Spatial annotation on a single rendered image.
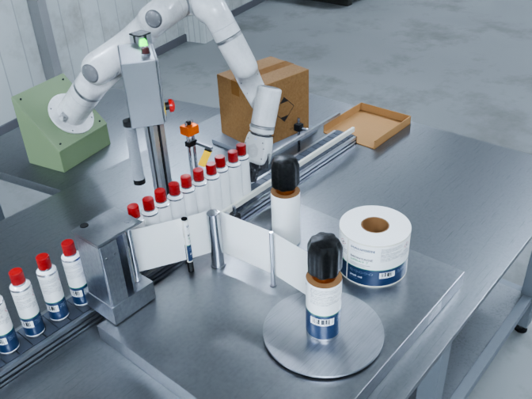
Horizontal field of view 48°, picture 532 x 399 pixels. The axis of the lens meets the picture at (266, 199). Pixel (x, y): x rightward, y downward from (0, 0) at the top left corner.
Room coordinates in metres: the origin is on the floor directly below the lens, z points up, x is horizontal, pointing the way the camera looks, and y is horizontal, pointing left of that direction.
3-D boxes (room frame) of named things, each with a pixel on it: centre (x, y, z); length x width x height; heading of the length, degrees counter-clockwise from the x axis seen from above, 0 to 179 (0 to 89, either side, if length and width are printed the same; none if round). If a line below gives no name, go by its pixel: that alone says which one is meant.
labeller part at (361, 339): (1.11, -0.13, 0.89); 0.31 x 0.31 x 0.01
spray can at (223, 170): (1.71, 0.14, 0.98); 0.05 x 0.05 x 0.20
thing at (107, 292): (1.26, 0.41, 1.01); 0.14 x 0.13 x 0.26; 138
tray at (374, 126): (2.38, -0.46, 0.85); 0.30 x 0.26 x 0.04; 138
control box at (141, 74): (1.62, 0.34, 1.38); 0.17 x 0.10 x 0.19; 13
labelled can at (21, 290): (1.16, 0.63, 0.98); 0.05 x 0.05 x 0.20
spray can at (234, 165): (1.74, 0.10, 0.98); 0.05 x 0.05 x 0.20
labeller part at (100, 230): (1.26, 0.41, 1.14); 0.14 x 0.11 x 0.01; 138
